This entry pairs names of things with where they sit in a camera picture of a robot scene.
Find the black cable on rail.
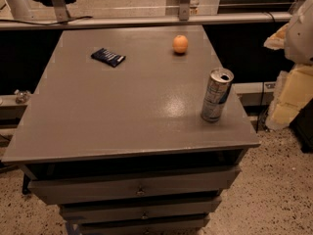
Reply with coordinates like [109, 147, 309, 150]
[0, 15, 94, 26]

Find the dark blue snack packet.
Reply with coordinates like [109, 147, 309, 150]
[91, 48, 125, 68]

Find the horizontal metal rail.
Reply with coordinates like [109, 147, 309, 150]
[0, 12, 291, 30]

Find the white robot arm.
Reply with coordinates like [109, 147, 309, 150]
[285, 0, 313, 65]

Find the yellow foam block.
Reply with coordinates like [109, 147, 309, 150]
[265, 65, 313, 130]

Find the grey drawer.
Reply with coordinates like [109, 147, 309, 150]
[61, 196, 221, 223]
[79, 214, 209, 235]
[28, 165, 241, 205]

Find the silver blue redbull can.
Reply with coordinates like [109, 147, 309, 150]
[201, 68, 234, 122]

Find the black hanging cable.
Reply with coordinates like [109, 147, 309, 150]
[255, 81, 266, 133]

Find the middle grey drawer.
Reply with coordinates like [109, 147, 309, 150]
[61, 196, 221, 223]

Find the small clear glass object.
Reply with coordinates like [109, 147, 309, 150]
[14, 90, 31, 104]

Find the top grey drawer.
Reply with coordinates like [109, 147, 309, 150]
[28, 165, 241, 205]

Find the orange fruit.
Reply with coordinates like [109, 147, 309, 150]
[172, 35, 188, 54]

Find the bottom grey drawer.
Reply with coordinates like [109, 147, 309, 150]
[79, 214, 209, 235]

